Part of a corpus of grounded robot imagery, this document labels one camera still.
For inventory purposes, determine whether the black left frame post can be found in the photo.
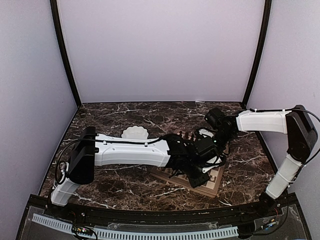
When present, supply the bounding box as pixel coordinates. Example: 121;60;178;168
49;0;82;108

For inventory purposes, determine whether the black frame post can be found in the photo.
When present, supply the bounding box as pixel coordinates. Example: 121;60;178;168
49;0;82;108
241;0;273;108

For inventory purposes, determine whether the black right frame post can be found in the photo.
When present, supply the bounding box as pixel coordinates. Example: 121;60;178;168
241;0;273;108

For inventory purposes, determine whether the white scalloped bowl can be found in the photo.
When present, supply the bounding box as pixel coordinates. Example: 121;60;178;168
121;125;149;140

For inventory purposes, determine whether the wooden chessboard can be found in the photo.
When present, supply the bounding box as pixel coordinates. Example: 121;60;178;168
151;131;227;197

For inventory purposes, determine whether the black front rail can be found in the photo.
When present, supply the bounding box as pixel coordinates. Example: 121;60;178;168
29;194;296;228

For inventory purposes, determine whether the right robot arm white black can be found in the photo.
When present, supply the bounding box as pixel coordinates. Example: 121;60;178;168
202;105;320;217

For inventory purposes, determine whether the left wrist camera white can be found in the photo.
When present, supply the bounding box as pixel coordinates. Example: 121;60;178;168
202;156;224;174

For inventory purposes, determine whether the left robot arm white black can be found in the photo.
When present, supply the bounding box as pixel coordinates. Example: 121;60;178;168
50;126;226;218

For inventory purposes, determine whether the white slotted cable duct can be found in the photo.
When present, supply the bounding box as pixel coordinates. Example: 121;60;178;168
31;213;239;240

